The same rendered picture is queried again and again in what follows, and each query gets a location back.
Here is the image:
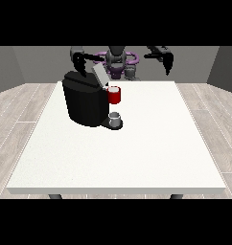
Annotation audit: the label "black coffee machine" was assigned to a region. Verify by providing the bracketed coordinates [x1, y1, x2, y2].
[61, 70, 125, 130]

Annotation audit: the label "red pod holder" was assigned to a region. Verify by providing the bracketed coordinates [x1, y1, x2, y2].
[106, 85, 123, 105]

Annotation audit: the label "small grey coffee pod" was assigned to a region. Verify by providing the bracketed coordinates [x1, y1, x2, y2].
[124, 65, 137, 80]

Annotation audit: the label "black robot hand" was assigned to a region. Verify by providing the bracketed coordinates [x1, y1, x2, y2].
[72, 52, 105, 78]
[143, 48, 174, 77]

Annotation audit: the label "grey robot trunk purple rings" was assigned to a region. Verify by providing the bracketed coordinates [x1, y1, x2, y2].
[94, 46, 141, 80]

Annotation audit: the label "pale grey machine lid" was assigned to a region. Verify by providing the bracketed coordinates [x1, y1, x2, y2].
[91, 63, 110, 87]

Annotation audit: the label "small grey cup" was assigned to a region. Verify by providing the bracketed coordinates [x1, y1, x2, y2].
[107, 111, 123, 128]

